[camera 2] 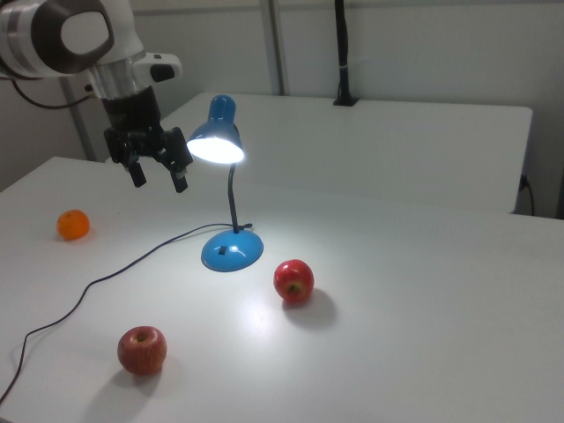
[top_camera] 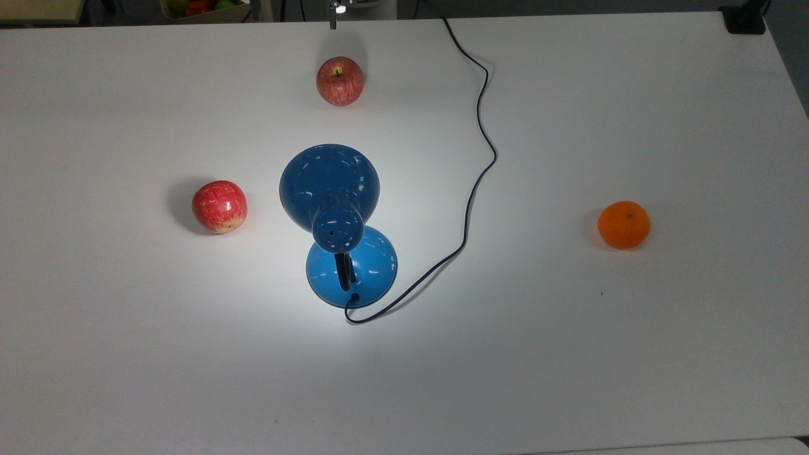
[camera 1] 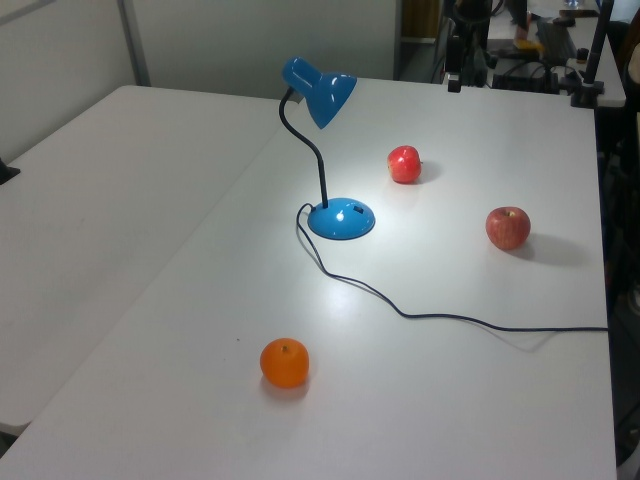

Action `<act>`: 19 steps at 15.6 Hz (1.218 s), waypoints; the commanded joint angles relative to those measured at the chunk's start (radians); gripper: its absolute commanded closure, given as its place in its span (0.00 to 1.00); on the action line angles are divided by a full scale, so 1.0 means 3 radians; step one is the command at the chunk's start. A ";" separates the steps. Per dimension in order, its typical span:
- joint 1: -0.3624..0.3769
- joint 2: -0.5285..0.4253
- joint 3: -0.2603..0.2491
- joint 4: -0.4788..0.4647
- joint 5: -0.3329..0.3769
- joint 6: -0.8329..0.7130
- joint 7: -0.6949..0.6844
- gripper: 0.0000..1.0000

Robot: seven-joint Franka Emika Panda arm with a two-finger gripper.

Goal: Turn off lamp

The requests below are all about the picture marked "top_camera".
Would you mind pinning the red apple with stem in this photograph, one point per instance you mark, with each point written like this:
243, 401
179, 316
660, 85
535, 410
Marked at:
340, 82

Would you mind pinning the blue desk lamp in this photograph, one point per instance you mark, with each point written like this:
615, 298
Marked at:
328, 189

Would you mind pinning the green fruit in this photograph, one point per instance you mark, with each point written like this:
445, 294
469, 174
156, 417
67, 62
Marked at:
177, 6
225, 4

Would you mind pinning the light wooden table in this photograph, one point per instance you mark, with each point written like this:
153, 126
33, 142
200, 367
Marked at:
38, 10

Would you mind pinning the black table clamp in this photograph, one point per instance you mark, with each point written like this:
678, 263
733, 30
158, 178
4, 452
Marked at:
743, 20

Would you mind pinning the cardboard box of fruit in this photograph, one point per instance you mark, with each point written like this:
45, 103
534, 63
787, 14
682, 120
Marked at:
208, 16

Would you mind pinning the red apple with yellow patch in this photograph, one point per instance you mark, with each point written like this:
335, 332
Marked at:
219, 206

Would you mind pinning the red fruit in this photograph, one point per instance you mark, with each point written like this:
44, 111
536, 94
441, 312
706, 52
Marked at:
198, 7

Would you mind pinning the orange mandarin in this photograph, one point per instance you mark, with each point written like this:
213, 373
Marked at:
624, 225

